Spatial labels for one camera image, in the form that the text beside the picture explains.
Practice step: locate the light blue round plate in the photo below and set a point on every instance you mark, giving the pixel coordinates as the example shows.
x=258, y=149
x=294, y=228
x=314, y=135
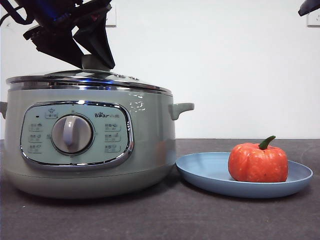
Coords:
x=200, y=172

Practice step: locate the white wall socket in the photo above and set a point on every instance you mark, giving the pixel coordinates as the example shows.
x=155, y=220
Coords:
x=314, y=21
x=112, y=15

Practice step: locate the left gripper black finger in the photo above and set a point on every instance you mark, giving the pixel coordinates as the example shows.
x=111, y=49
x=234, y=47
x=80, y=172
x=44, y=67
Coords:
x=60, y=50
x=100, y=42

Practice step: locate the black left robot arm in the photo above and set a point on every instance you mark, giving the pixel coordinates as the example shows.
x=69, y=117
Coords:
x=50, y=10

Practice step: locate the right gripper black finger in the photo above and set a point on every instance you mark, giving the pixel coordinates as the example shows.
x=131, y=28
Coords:
x=310, y=7

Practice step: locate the pale green electric steamer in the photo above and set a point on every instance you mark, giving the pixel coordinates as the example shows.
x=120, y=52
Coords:
x=150, y=140

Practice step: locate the orange toy pumpkin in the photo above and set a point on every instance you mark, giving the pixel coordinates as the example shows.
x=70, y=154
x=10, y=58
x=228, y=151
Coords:
x=257, y=162

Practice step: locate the glass lid with steel rim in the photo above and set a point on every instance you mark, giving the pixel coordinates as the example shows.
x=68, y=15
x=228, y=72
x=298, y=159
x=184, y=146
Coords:
x=75, y=80

